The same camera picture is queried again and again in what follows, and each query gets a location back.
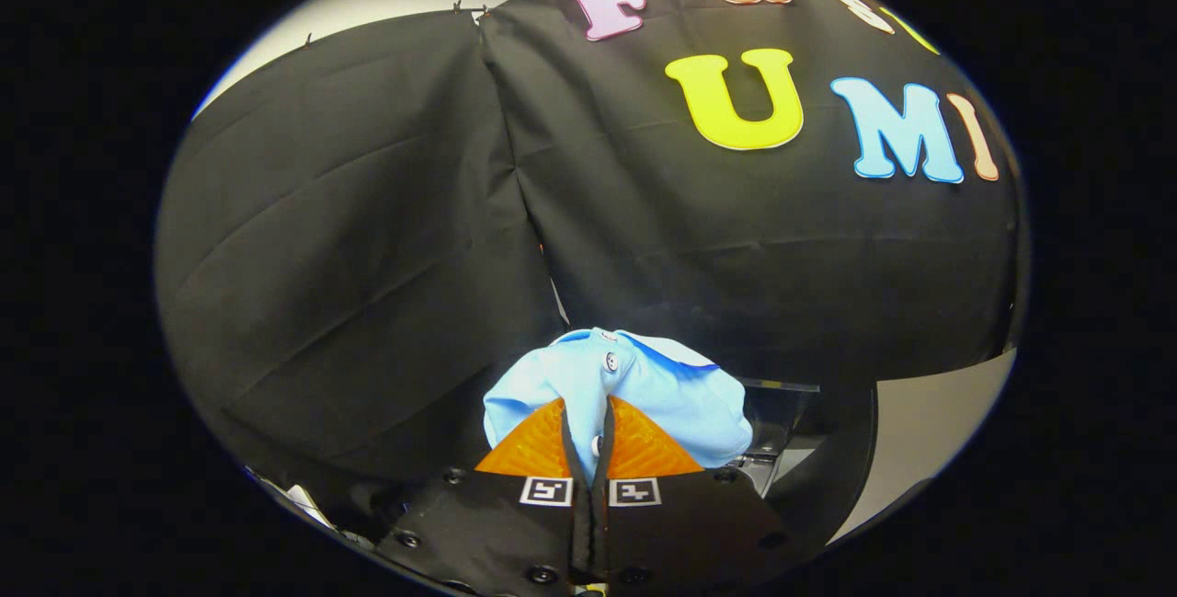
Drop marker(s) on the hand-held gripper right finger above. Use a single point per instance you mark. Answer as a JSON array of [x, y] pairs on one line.
[[680, 533]]

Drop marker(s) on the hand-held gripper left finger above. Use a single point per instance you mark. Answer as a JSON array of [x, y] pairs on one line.
[[497, 533]]

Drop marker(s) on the grey top-load washing machine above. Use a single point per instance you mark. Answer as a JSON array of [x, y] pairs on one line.
[[772, 464]]

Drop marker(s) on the light blue polo shirt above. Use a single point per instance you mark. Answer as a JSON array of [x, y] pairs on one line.
[[671, 395]]

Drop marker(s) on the grey cabinet with dark top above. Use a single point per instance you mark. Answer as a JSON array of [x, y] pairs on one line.
[[919, 431]]

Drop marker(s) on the black backdrop cloth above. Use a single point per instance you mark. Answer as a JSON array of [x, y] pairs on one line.
[[368, 257]]

